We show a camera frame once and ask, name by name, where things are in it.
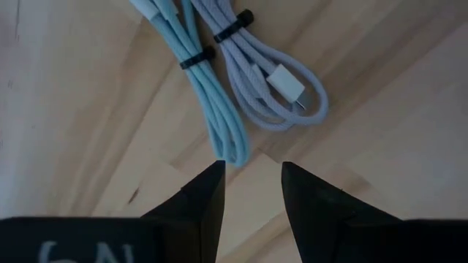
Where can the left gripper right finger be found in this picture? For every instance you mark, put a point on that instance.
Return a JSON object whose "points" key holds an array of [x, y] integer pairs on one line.
{"points": [[329, 226]]}

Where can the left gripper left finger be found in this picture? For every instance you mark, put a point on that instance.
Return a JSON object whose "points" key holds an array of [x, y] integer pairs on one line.
{"points": [[190, 226]]}

